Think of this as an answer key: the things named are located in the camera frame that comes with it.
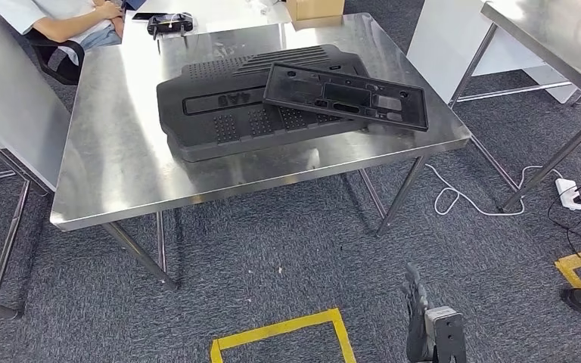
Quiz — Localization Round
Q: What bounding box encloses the stainless steel workbench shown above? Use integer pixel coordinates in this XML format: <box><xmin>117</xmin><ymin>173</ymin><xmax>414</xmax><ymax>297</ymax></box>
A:
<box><xmin>49</xmin><ymin>12</ymin><xmax>472</xmax><ymax>292</ymax></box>

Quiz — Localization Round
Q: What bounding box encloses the stainless steel side table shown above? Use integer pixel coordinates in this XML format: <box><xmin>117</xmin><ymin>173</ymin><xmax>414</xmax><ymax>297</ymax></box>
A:
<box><xmin>0</xmin><ymin>10</ymin><xmax>71</xmax><ymax>321</ymax></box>

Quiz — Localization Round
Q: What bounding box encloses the black floor cable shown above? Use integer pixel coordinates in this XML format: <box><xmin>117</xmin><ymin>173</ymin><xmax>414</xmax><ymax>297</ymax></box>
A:
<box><xmin>547</xmin><ymin>185</ymin><xmax>581</xmax><ymax>296</ymax></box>

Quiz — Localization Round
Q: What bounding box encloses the black plastic car part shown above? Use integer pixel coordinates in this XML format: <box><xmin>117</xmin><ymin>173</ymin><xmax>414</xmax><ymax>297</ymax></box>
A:
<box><xmin>263</xmin><ymin>61</ymin><xmax>430</xmax><ymax>133</ymax></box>

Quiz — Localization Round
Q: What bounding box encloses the white power cable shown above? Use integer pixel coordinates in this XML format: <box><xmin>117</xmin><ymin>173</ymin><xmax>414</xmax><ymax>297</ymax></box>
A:
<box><xmin>424</xmin><ymin>163</ymin><xmax>564</xmax><ymax>217</ymax></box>

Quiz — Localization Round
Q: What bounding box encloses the white power strip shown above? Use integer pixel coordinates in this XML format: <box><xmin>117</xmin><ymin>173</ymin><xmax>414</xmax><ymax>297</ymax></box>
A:
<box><xmin>555</xmin><ymin>178</ymin><xmax>581</xmax><ymax>212</ymax></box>

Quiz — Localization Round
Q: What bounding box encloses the black handheld controller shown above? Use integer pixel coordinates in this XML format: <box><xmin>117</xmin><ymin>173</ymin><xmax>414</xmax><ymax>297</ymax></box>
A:
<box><xmin>146</xmin><ymin>12</ymin><xmax>194</xmax><ymax>41</ymax></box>

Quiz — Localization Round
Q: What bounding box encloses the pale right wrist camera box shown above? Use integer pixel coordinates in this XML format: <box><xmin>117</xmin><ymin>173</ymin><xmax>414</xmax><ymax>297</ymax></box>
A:
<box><xmin>423</xmin><ymin>306</ymin><xmax>468</xmax><ymax>363</ymax></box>

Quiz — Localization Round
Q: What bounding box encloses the black foam engine cover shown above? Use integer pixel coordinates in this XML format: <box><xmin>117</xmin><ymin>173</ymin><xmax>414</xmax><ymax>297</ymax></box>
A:
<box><xmin>156</xmin><ymin>44</ymin><xmax>371</xmax><ymax>163</ymax></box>

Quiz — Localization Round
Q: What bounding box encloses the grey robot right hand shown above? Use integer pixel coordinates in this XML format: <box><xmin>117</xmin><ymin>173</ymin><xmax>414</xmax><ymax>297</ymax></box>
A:
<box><xmin>400</xmin><ymin>262</ymin><xmax>435</xmax><ymax>363</ymax></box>

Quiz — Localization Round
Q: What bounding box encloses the black office chair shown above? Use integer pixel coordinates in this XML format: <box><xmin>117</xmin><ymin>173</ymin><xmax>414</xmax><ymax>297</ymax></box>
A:
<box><xmin>22</xmin><ymin>29</ymin><xmax>86</xmax><ymax>86</ymax></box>

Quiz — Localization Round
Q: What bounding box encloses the seated person's hand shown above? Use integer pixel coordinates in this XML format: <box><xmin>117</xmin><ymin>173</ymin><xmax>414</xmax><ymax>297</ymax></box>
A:
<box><xmin>92</xmin><ymin>0</ymin><xmax>124</xmax><ymax>21</ymax></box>

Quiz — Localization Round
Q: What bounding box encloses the flat brown cardboard box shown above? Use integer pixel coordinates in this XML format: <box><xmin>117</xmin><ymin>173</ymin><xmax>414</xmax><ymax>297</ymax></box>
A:
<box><xmin>293</xmin><ymin>14</ymin><xmax>344</xmax><ymax>30</ymax></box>

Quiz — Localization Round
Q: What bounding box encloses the steel table with white panel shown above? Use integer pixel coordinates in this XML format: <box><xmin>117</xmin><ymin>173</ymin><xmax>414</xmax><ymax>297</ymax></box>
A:
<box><xmin>405</xmin><ymin>0</ymin><xmax>581</xmax><ymax>214</ymax></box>

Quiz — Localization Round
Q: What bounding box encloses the seated person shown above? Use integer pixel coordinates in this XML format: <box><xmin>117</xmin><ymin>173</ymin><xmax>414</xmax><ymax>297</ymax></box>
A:
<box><xmin>0</xmin><ymin>0</ymin><xmax>127</xmax><ymax>52</ymax></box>

